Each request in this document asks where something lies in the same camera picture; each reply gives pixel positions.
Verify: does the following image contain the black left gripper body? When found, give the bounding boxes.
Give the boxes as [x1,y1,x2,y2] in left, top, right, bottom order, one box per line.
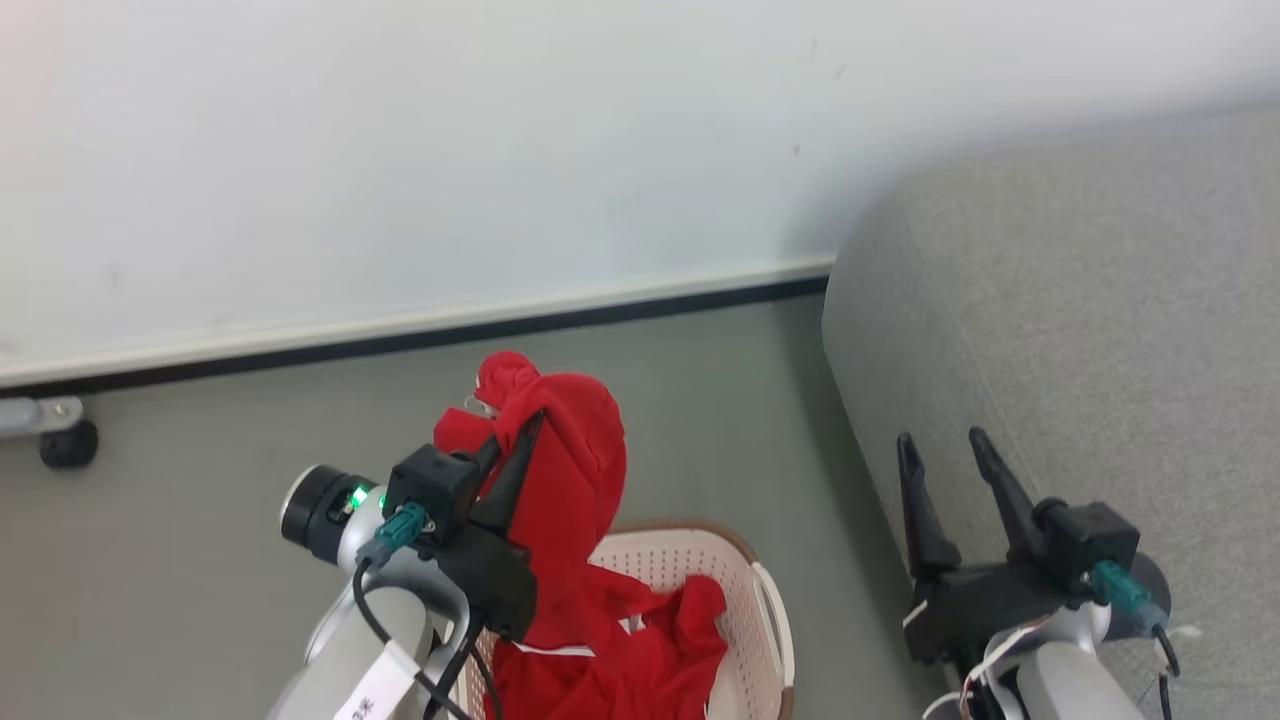
[436,518,539,643]

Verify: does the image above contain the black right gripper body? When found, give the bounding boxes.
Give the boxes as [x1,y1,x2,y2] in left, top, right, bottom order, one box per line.
[903,558,1093,665]

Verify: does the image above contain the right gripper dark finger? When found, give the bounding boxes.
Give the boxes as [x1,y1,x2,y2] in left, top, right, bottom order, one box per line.
[896,432,962,579]
[967,426,1047,567]

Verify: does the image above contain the red sports jersey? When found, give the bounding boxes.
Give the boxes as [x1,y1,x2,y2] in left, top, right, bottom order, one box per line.
[433,350,729,720]

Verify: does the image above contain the cream perforated laundry basket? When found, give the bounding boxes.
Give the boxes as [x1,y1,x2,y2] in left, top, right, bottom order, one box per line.
[445,518,797,720]

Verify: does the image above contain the white and black skirting board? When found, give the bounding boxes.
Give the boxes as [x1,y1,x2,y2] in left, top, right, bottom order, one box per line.
[0,255,837,401]

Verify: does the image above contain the grey fabric sofa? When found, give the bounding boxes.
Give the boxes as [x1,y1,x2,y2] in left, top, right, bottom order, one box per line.
[821,100,1280,720]

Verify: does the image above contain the black caster wheel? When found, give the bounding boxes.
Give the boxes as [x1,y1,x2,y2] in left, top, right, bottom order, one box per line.
[39,419,100,471]

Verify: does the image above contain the grey metal furniture leg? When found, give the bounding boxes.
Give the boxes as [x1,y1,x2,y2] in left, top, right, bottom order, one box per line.
[0,396,85,440]

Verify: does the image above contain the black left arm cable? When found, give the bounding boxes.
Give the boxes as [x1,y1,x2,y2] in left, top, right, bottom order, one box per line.
[350,503,501,720]

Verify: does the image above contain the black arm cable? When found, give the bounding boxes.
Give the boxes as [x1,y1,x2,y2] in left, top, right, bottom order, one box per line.
[1088,560,1183,720]
[350,503,501,720]

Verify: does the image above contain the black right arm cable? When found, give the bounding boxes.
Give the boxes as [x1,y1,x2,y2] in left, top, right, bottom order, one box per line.
[1088,560,1183,720]

